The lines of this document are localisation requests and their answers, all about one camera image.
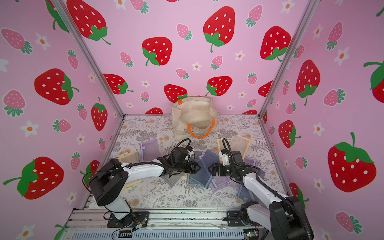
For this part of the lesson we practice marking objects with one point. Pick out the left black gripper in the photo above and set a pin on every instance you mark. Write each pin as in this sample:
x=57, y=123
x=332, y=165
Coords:
x=192, y=167

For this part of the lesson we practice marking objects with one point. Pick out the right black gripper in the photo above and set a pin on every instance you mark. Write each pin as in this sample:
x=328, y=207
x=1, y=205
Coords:
x=218, y=169

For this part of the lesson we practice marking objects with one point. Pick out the dark blue mesh pouch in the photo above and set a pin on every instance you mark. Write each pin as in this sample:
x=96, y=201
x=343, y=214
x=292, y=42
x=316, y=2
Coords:
x=203, y=177

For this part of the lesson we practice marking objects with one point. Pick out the purple mesh pouch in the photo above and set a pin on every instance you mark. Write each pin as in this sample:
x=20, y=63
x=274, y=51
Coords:
x=220, y=183
x=149, y=150

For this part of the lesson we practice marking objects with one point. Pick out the grey mesh pencil pouch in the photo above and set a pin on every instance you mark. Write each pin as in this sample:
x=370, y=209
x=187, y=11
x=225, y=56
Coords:
x=174, y=180

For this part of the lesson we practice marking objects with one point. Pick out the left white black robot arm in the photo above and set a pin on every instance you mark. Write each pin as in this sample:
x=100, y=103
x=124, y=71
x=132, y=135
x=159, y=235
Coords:
x=107, y=183

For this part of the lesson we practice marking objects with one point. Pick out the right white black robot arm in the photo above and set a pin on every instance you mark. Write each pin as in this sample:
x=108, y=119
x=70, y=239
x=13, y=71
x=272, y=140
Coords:
x=281, y=215

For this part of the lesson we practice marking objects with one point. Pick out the cream canvas tote bag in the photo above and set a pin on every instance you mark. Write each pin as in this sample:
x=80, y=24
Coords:
x=194, y=117

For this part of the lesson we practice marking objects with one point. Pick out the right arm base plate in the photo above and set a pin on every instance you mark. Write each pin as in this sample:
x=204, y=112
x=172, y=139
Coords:
x=240, y=218

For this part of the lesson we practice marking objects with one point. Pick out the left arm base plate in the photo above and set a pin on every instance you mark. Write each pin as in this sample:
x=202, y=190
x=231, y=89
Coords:
x=131, y=220

